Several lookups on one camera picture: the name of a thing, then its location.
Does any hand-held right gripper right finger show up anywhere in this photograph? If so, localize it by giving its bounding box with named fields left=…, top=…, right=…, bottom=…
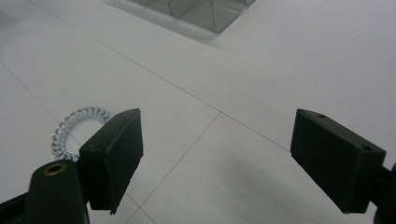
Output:
left=290, top=108, right=387, bottom=215

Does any clear plastic divided organizer box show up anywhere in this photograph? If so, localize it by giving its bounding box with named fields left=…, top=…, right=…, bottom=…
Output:
left=129, top=0, right=258, bottom=34

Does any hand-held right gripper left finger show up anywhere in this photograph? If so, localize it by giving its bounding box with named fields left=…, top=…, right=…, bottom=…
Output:
left=78, top=107, right=145, bottom=216

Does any clear spiral hair tie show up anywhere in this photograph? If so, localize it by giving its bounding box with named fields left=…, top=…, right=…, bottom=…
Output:
left=50, top=105, right=112, bottom=161

